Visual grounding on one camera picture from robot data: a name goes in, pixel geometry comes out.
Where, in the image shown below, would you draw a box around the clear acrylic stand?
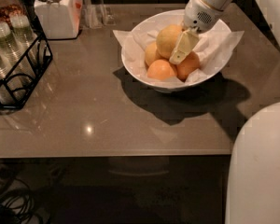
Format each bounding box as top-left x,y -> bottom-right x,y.
83,0 -> 115,29

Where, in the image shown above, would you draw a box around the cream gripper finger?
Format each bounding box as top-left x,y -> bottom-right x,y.
169,29 -> 199,65

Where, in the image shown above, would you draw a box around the black floor cables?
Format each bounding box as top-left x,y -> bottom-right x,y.
0,165 -> 64,224

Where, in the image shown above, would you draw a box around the front orange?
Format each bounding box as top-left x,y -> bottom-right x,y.
147,59 -> 177,80

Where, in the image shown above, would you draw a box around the yellow orange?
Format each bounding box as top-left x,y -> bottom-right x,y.
156,24 -> 183,59

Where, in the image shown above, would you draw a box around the left rear orange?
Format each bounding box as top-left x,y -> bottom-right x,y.
145,42 -> 161,66

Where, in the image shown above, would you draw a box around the clear plastic cup stack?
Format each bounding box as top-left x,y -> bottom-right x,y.
0,21 -> 30,86

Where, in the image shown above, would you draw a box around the white paper liner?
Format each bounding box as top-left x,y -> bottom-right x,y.
112,10 -> 245,87

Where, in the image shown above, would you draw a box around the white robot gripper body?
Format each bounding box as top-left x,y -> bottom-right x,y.
183,0 -> 223,33

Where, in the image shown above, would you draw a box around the black wire rack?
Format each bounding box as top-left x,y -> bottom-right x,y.
0,0 -> 52,109

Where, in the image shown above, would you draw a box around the right orange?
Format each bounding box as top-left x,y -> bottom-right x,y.
176,51 -> 200,80

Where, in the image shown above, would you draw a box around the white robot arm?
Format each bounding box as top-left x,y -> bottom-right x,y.
182,0 -> 280,224

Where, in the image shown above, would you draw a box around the white lidded ceramic jar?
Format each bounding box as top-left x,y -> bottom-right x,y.
34,0 -> 83,40

